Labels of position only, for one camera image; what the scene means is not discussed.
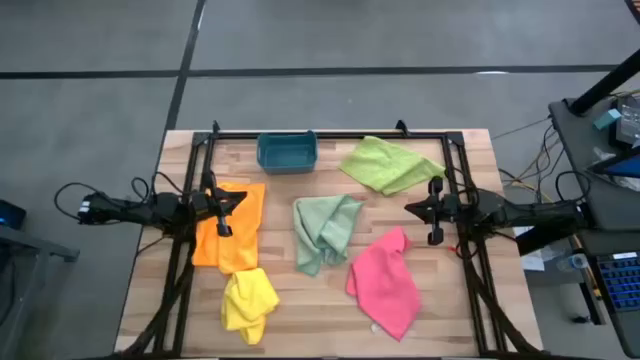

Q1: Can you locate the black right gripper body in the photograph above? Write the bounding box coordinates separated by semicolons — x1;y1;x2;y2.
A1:
428;176;445;246

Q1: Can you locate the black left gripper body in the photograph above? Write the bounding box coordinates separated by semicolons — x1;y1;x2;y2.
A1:
202;172;234;239

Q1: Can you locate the orange microfiber towel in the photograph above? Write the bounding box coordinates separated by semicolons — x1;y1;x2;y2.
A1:
191;181;267;275

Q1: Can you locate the lime green microfiber towel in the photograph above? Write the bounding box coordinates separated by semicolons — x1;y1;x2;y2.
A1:
338;135;447;197

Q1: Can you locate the sage green microfiber towel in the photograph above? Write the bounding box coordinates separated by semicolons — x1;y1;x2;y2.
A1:
292;194;365;278

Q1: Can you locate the pink microfiber towel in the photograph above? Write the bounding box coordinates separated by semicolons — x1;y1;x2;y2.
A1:
345;225;423;343

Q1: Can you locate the yellow microfiber towel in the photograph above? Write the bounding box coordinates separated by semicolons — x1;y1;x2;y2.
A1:
220;267;281;346

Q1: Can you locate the teal plastic bin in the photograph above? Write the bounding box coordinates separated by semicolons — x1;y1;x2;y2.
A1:
256;129;320;176

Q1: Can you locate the white paper sheet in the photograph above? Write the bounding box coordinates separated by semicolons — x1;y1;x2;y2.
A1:
512;224;569;274

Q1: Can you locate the clear plastic bottle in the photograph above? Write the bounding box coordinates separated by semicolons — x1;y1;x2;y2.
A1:
556;253;590;274

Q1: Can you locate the grey workstation desk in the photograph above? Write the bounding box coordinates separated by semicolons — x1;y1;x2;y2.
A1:
548;97;640;234

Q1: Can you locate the grey metal cart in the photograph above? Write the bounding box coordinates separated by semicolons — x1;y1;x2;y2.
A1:
0;223;81;360

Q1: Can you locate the tablet with blue screen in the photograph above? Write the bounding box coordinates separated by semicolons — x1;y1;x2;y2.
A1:
584;148;640;180

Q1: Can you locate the small teal box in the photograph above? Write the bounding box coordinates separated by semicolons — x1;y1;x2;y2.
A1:
593;108;623;131

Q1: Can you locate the backlit keyboard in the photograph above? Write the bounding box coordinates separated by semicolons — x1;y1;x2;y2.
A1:
594;251;640;314

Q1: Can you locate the black device with blue light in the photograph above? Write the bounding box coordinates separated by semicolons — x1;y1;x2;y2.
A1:
0;198;28;231

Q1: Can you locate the black diagonal pole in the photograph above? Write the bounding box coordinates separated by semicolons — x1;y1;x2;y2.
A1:
569;49;640;116

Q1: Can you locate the black electronic box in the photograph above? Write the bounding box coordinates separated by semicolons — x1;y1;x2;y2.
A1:
613;96;640;150

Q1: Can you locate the grey keyboard tray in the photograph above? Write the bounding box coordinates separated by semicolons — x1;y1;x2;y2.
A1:
574;229;640;359

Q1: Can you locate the black aluminium table frame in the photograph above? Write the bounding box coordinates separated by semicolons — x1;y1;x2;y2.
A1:
113;130;546;359

